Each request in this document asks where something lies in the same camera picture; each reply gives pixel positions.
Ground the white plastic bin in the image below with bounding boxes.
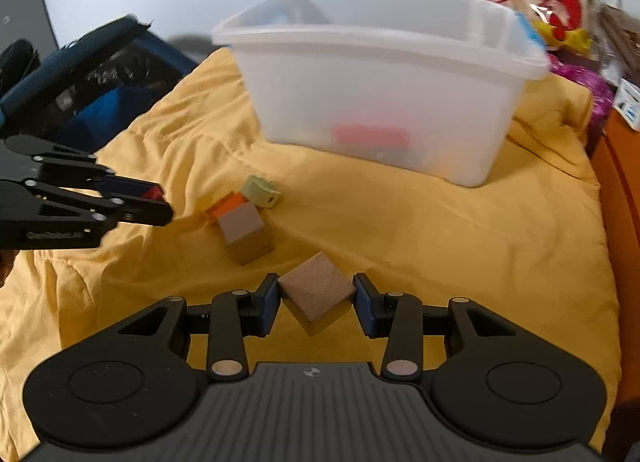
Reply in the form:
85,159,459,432
212,0,549,187

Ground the orange block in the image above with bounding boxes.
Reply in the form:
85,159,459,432
205,191,248,225

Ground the blue black stroller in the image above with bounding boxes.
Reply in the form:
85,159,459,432
1,16,196,152

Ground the orange cardboard box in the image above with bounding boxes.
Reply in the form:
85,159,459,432
587,109,640,448

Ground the magenta plastic bag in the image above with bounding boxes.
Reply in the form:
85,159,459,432
550,55,614,127

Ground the brown dotted paper bag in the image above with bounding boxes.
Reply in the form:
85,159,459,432
593,3,639,85

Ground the wooden cube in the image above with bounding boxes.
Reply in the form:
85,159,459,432
218,202,273,265
279,253,356,337

